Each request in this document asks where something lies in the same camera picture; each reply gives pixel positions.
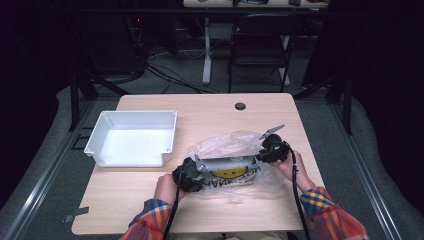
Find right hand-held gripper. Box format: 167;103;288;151
255;124;291;164

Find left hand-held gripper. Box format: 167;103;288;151
171;153;258;193

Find clear plastic bag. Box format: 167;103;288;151
186;130;288;198

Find person's left hand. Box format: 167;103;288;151
153;173;188;206

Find person's right hand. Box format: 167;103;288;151
269;150;316;193

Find white plastic bin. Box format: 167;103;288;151
83;110;179;168

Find black metal stand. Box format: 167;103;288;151
67;63;129;132
293;71;355;136

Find black folding chair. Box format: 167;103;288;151
228;13;303;94

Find white desk leg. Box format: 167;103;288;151
202;16;213;86

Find grey tape strip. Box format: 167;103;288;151
62;206;90;224

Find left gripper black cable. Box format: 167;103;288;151
162;173;182;240

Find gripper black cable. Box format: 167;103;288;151
162;173;182;240
283;141;312;240

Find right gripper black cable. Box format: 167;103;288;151
283;141;312;240

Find aluminium floor rail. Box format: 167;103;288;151
328;99;404;240
2;99;96;240

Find black floor cables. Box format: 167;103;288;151
144;49;221;95

